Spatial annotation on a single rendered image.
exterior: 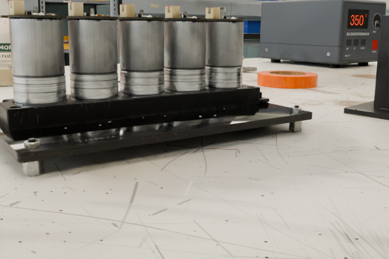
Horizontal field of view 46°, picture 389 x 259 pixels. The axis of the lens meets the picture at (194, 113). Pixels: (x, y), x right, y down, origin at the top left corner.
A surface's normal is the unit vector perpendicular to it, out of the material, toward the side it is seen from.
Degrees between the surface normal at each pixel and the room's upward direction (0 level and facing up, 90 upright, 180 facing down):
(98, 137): 0
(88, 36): 90
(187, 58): 90
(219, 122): 0
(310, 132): 0
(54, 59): 90
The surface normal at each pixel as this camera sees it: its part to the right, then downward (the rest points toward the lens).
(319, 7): -0.78, 0.11
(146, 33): 0.28, 0.18
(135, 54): -0.15, 0.18
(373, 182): 0.01, -0.98
